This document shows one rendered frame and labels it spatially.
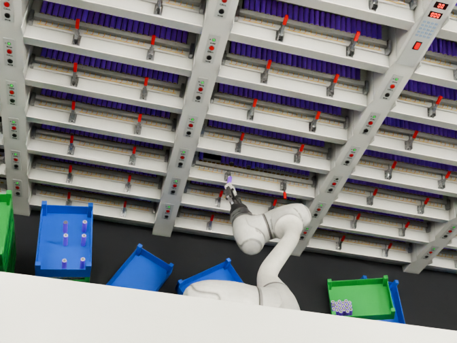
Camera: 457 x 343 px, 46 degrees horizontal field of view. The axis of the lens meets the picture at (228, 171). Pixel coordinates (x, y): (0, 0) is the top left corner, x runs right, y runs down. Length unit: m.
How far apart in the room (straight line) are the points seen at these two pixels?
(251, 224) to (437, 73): 0.90
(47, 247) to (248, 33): 1.13
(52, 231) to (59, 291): 1.66
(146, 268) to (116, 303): 2.06
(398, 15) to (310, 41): 0.31
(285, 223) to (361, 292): 1.06
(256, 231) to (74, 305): 1.38
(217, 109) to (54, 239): 0.83
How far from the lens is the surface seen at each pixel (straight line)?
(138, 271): 2.69
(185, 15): 1.96
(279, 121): 2.25
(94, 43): 2.07
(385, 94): 2.19
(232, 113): 2.21
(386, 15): 1.99
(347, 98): 2.20
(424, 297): 3.19
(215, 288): 1.46
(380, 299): 2.91
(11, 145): 2.49
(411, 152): 2.45
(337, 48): 2.06
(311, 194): 2.59
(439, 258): 3.25
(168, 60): 2.06
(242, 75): 2.09
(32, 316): 0.64
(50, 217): 2.35
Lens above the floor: 2.30
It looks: 46 degrees down
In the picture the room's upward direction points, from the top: 20 degrees clockwise
